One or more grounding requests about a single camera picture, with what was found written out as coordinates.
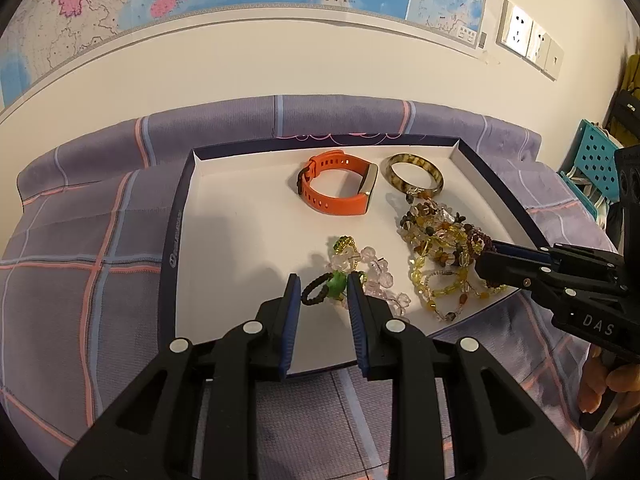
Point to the person's right hand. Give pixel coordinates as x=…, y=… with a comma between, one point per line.
x=590, y=385

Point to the purple plaid blanket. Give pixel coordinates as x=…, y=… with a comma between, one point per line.
x=60, y=310

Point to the tortoiseshell bangle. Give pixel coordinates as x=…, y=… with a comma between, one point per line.
x=387, y=174

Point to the blue perforated stool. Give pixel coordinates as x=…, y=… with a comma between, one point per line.
x=597, y=152

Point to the orange smart band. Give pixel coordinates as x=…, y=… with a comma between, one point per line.
x=345, y=206

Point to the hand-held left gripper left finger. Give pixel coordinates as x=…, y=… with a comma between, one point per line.
x=291, y=310

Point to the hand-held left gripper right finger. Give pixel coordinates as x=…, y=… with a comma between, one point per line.
x=356, y=320

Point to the small white wall socket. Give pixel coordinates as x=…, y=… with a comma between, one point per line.
x=537, y=45
x=553, y=59

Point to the white tray with navy rim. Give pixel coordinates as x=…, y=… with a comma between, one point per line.
x=235, y=240

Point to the large white wall socket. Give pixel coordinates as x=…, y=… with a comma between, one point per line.
x=515, y=27

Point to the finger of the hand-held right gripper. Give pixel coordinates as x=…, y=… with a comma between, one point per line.
x=575, y=260
x=505, y=267

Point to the yellow cloth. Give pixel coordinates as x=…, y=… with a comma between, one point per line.
x=632, y=75

